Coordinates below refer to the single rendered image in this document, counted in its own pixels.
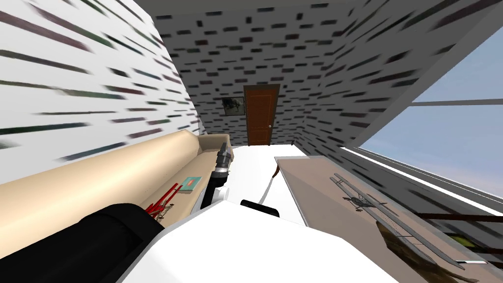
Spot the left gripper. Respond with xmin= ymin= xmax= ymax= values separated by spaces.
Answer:
xmin=216 ymin=141 xmax=234 ymax=171

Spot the teal book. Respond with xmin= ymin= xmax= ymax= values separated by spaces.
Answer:
xmin=178 ymin=176 xmax=203 ymax=193

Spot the grey-brown table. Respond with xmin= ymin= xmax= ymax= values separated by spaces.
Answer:
xmin=274 ymin=155 xmax=503 ymax=283

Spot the brown wooden door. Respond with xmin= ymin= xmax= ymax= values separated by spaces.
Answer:
xmin=243 ymin=84 xmax=281 ymax=147

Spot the beige sofa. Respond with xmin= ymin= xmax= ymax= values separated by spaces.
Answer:
xmin=0 ymin=129 xmax=235 ymax=260

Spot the red toy plane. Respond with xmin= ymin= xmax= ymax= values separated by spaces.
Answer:
xmin=144 ymin=183 xmax=184 ymax=221

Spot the dark framed wall picture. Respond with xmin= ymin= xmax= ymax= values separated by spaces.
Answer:
xmin=222 ymin=96 xmax=246 ymax=117

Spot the grey model biplane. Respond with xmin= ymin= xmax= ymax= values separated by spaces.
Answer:
xmin=329 ymin=172 xmax=467 ymax=271

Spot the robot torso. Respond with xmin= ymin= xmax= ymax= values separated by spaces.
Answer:
xmin=117 ymin=198 xmax=398 ymax=283

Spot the large window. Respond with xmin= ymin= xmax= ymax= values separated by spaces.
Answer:
xmin=341 ymin=24 xmax=503 ymax=199

